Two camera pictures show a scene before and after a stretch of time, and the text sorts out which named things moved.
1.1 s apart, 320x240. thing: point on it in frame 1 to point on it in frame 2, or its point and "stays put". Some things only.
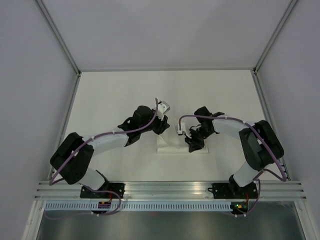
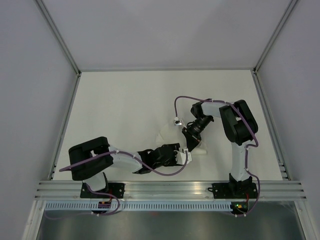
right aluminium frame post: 290,7 stays put
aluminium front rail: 267,190 stays put
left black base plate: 118,187 stays put
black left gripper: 162,124 to 173,163
